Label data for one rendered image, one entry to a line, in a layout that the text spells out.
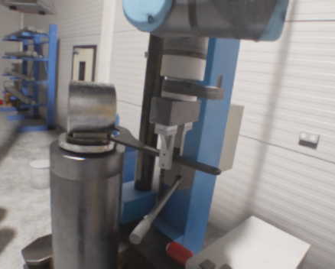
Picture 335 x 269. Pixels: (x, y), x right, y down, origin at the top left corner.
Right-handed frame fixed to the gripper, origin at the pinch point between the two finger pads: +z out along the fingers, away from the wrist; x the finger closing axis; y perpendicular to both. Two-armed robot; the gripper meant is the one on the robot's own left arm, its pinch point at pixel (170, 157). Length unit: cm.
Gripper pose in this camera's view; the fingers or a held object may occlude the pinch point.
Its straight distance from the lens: 54.2
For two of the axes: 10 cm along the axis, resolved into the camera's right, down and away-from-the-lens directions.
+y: -8.4, -2.3, 5.0
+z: -1.2, 9.6, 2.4
